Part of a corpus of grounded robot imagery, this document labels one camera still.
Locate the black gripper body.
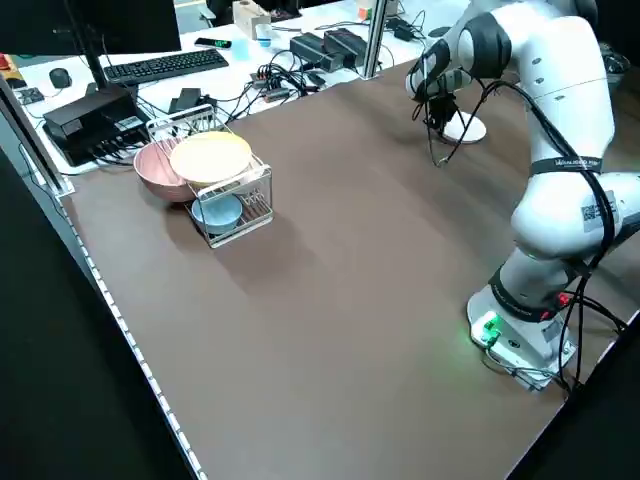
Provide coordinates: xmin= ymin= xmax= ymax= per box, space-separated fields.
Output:
xmin=428 ymin=94 xmax=459 ymax=124

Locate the pink plate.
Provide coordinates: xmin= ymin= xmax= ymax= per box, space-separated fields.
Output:
xmin=442 ymin=110 xmax=488 ymax=146

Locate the yellow plate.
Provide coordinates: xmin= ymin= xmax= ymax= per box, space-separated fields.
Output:
xmin=169 ymin=131 xmax=253 ymax=184

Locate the large black power adapter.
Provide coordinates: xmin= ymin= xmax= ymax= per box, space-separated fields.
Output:
xmin=323 ymin=28 xmax=370 ymax=70
xmin=289 ymin=32 xmax=337 ymax=72

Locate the usb hub with plugs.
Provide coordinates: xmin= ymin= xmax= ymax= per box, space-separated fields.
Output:
xmin=251 ymin=68 xmax=292 ymax=103

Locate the steel pot with glass lid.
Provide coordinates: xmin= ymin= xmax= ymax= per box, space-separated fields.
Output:
xmin=601 ymin=41 xmax=632 ymax=77

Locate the blue translucent cup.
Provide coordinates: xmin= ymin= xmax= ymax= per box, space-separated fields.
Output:
xmin=230 ymin=33 xmax=251 ymax=63

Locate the wooden block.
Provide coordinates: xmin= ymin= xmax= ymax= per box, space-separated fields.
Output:
xmin=232 ymin=0 xmax=273 ymax=36

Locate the blue bowl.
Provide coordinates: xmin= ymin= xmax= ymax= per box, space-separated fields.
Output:
xmin=191 ymin=193 xmax=245 ymax=236

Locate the black keyboard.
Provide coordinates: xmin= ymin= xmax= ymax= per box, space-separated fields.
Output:
xmin=102 ymin=48 xmax=230 ymax=86

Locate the large pink bowl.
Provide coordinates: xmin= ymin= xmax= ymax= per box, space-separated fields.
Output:
xmin=133 ymin=138 xmax=201 ymax=204

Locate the black electronics box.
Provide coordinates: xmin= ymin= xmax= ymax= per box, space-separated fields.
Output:
xmin=42 ymin=83 xmax=152 ymax=168

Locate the black computer monitor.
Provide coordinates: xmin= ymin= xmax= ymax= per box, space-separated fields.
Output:
xmin=0 ymin=0 xmax=182 ymax=99

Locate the aluminium camera post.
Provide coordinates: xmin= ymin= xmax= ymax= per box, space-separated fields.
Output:
xmin=361 ymin=0 xmax=390 ymax=81

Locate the silver wire dish rack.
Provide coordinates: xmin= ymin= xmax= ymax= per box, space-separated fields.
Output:
xmin=145 ymin=103 xmax=275 ymax=250

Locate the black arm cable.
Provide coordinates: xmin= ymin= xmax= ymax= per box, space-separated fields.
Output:
xmin=422 ymin=49 xmax=629 ymax=401

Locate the aluminium frame rail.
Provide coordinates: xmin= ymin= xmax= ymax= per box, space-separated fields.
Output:
xmin=0 ymin=74 xmax=76 ymax=197

